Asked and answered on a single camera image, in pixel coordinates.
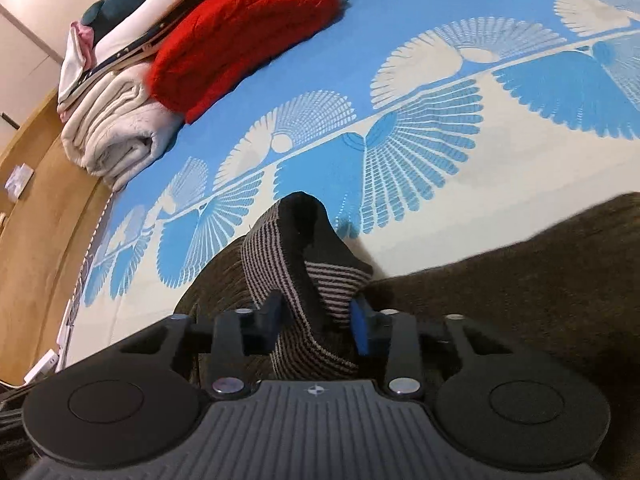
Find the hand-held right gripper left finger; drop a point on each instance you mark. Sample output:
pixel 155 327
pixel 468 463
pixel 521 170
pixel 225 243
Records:
pixel 272 321

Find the small white packet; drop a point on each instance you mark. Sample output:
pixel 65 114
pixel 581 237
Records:
pixel 19 179

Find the white power strip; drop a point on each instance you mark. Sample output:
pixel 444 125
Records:
pixel 42 366

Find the blue and white printed bedsheet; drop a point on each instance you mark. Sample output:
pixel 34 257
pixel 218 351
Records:
pixel 450 125

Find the pink cloth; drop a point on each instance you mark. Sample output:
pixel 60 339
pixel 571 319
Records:
pixel 82 42

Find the red fluffy blanket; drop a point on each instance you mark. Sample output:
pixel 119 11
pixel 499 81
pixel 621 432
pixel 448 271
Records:
pixel 240 35

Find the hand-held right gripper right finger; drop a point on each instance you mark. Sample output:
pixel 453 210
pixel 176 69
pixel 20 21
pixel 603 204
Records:
pixel 359 326

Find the stack of folded clothes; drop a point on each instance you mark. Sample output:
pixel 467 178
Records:
pixel 125 40

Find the beige folded blanket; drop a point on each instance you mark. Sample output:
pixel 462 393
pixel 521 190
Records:
pixel 115 125

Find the brown pants with striped waistband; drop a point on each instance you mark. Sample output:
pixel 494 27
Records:
pixel 500 285

